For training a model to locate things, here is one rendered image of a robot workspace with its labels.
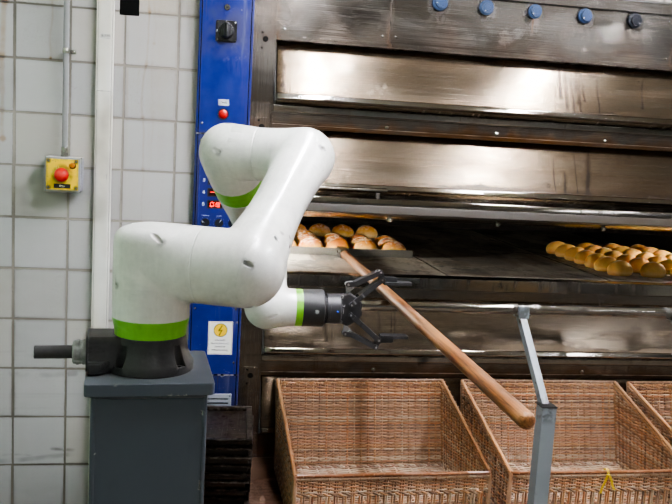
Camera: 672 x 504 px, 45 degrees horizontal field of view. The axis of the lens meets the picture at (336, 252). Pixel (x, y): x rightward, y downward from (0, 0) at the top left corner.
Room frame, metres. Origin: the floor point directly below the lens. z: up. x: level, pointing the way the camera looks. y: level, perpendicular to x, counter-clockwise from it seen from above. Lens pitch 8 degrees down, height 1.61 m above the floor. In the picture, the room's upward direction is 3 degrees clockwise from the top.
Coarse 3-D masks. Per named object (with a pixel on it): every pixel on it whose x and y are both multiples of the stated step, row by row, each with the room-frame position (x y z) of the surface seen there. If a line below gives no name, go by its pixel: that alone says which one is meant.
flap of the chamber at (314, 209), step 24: (312, 216) 2.58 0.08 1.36; (336, 216) 2.56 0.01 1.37; (360, 216) 2.53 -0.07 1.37; (384, 216) 2.51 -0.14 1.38; (408, 216) 2.49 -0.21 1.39; (432, 216) 2.46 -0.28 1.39; (456, 216) 2.47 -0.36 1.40; (480, 216) 2.48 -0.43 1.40; (504, 216) 2.50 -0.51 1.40; (528, 216) 2.51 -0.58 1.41; (552, 216) 2.53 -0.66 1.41; (576, 216) 2.54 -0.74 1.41; (600, 216) 2.55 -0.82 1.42
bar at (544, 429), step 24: (456, 312) 2.25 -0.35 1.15; (480, 312) 2.26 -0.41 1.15; (504, 312) 2.27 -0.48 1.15; (528, 312) 2.27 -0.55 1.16; (552, 312) 2.29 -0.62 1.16; (576, 312) 2.30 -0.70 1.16; (600, 312) 2.31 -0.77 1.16; (624, 312) 2.33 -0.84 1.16; (648, 312) 2.34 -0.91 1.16; (528, 336) 2.22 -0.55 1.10; (528, 360) 2.18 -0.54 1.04; (552, 408) 2.05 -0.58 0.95; (552, 432) 2.05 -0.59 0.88
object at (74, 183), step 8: (48, 160) 2.34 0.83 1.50; (56, 160) 2.34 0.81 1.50; (64, 160) 2.35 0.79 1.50; (72, 160) 2.35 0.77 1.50; (80, 160) 2.36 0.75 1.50; (48, 168) 2.34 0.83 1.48; (56, 168) 2.34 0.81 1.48; (80, 168) 2.36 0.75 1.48; (48, 176) 2.34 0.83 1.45; (72, 176) 2.35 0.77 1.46; (80, 176) 2.36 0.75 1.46; (48, 184) 2.34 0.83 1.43; (56, 184) 2.34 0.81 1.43; (64, 184) 2.35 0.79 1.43; (72, 184) 2.35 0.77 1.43; (80, 184) 2.36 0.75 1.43; (80, 192) 2.37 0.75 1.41
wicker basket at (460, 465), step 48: (288, 384) 2.49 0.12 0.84; (336, 384) 2.52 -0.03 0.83; (384, 384) 2.55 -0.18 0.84; (432, 384) 2.58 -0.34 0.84; (288, 432) 2.22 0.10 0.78; (336, 432) 2.49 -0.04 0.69; (384, 432) 2.51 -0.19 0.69; (432, 432) 2.54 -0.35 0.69; (288, 480) 2.13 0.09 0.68; (336, 480) 2.06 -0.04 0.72; (384, 480) 2.09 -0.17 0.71; (432, 480) 2.11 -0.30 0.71; (480, 480) 2.13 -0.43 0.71
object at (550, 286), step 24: (408, 288) 2.60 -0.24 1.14; (432, 288) 2.61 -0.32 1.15; (456, 288) 2.63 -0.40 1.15; (480, 288) 2.64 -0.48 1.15; (504, 288) 2.66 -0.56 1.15; (528, 288) 2.67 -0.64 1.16; (552, 288) 2.69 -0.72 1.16; (576, 288) 2.70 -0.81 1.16; (600, 288) 2.71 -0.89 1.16; (624, 288) 2.73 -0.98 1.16; (648, 288) 2.74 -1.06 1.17
